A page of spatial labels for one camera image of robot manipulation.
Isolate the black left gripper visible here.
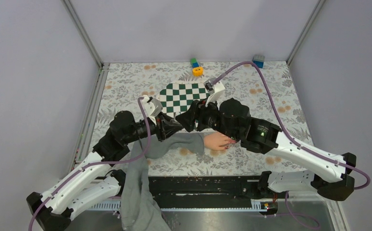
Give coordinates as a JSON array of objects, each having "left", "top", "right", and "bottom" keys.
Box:
[{"left": 124, "top": 112, "right": 183, "bottom": 144}]

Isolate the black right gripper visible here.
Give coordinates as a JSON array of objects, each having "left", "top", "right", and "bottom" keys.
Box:
[{"left": 174, "top": 94, "right": 240, "bottom": 141}]

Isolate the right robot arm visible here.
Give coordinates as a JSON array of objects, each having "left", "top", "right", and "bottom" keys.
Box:
[{"left": 175, "top": 98, "right": 356, "bottom": 201}]

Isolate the grey sleeved forearm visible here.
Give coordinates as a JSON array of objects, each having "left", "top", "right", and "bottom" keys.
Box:
[{"left": 120, "top": 133, "right": 204, "bottom": 231}]

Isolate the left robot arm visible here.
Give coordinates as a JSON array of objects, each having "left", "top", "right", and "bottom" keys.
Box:
[{"left": 26, "top": 111, "right": 183, "bottom": 231}]

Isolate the person's hand with painted nails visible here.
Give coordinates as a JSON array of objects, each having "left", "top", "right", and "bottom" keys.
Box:
[{"left": 203, "top": 132, "right": 236, "bottom": 151}]

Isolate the green white chess mat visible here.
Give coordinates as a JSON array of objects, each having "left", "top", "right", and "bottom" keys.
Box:
[{"left": 156, "top": 83, "right": 210, "bottom": 118}]

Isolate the yellow toy block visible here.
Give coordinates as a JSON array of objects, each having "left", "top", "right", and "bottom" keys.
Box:
[{"left": 192, "top": 66, "right": 203, "bottom": 77}]

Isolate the green blue toy block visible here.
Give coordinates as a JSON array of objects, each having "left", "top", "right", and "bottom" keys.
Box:
[{"left": 190, "top": 58, "right": 200, "bottom": 69}]

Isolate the floral tablecloth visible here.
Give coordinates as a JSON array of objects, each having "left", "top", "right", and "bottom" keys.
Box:
[{"left": 88, "top": 61, "right": 316, "bottom": 177}]

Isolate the blue grey toy block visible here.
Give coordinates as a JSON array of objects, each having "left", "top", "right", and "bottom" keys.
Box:
[{"left": 252, "top": 54, "right": 265, "bottom": 68}]

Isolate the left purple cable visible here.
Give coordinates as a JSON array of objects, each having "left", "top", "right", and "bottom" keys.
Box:
[{"left": 28, "top": 97, "right": 151, "bottom": 231}]

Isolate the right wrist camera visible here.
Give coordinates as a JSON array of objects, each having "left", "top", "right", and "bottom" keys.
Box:
[{"left": 204, "top": 78, "right": 225, "bottom": 107}]

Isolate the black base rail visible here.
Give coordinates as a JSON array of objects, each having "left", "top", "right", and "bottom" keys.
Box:
[{"left": 147, "top": 172, "right": 288, "bottom": 214}]

